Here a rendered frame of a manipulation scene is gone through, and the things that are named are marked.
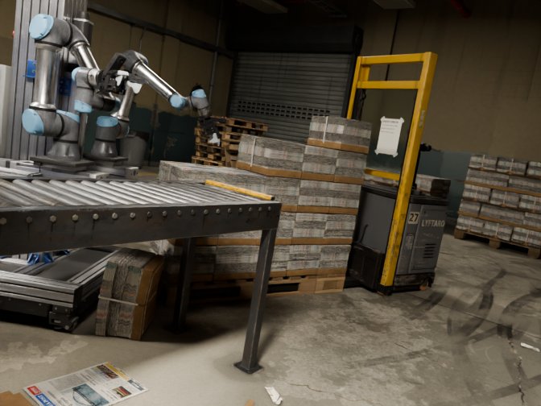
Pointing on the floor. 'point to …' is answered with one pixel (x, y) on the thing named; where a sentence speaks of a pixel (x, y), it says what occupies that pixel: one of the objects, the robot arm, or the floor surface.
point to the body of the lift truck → (422, 273)
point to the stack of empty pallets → (223, 139)
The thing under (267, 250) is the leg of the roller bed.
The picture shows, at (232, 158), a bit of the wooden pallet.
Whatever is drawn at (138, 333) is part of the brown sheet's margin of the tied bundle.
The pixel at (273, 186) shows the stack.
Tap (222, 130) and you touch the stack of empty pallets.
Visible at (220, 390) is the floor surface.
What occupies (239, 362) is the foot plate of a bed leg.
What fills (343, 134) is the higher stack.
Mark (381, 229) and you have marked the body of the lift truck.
